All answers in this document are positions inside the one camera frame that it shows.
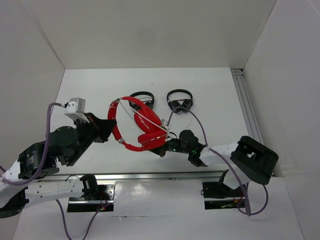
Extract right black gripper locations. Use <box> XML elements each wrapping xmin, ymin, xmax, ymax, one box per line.
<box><xmin>144</xmin><ymin>130</ymin><xmax>191</xmax><ymax>157</ymax></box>

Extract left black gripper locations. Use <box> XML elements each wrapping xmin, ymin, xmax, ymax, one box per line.
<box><xmin>66</xmin><ymin>111</ymin><xmax>118</xmax><ymax>166</ymax></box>

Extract white headphone cable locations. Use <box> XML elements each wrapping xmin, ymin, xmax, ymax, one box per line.
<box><xmin>117</xmin><ymin>86</ymin><xmax>198</xmax><ymax>141</ymax></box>

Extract red over-ear headphones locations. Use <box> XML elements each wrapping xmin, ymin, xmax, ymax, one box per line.
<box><xmin>107</xmin><ymin>96</ymin><xmax>167</xmax><ymax>152</ymax></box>

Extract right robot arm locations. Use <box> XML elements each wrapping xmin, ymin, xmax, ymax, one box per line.
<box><xmin>112</xmin><ymin>129</ymin><xmax>279</xmax><ymax>196</ymax></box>

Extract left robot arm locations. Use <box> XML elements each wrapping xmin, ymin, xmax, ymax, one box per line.
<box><xmin>0</xmin><ymin>113</ymin><xmax>117</xmax><ymax>219</ymax></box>

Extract black headphones right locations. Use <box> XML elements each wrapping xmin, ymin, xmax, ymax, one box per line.
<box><xmin>166</xmin><ymin>89</ymin><xmax>194</xmax><ymax>114</ymax></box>

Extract black headphones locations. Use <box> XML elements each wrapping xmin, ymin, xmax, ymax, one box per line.
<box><xmin>130</xmin><ymin>91</ymin><xmax>155</xmax><ymax>110</ymax></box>
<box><xmin>166</xmin><ymin>89</ymin><xmax>194</xmax><ymax>114</ymax></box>

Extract black headphones left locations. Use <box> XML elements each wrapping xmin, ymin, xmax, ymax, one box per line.
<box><xmin>130</xmin><ymin>91</ymin><xmax>155</xmax><ymax>110</ymax></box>

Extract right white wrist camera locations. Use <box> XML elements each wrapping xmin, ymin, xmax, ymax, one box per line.
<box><xmin>161</xmin><ymin>118</ymin><xmax>173</xmax><ymax>142</ymax></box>

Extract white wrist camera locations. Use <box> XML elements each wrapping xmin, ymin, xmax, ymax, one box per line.
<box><xmin>161</xmin><ymin>118</ymin><xmax>173</xmax><ymax>142</ymax></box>
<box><xmin>64</xmin><ymin>97</ymin><xmax>88</xmax><ymax>122</ymax></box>

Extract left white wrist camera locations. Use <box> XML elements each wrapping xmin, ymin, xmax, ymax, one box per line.
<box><xmin>64</xmin><ymin>97</ymin><xmax>88</xmax><ymax>122</ymax></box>

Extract aluminium table edge rail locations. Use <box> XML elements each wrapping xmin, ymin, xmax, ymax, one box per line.
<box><xmin>37</xmin><ymin>170</ymin><xmax>230</xmax><ymax>182</ymax></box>

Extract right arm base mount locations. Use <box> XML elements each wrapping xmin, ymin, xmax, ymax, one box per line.
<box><xmin>200</xmin><ymin>182</ymin><xmax>245</xmax><ymax>210</ymax></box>

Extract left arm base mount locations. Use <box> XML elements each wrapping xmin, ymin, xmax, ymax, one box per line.
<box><xmin>67</xmin><ymin>180</ymin><xmax>116</xmax><ymax>213</ymax></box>

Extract aluminium side rail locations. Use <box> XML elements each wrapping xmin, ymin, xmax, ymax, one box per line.
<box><xmin>230</xmin><ymin>68</ymin><xmax>265</xmax><ymax>145</ymax></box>

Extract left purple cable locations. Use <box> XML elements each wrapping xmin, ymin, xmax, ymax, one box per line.
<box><xmin>0</xmin><ymin>102</ymin><xmax>111</xmax><ymax>240</ymax></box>

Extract purple cable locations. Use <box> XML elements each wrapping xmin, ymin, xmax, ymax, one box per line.
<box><xmin>0</xmin><ymin>102</ymin><xmax>111</xmax><ymax>240</ymax></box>
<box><xmin>166</xmin><ymin>106</ymin><xmax>270</xmax><ymax>217</ymax></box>

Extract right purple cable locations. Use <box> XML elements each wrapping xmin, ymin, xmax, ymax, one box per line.
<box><xmin>166</xmin><ymin>106</ymin><xmax>270</xmax><ymax>217</ymax></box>

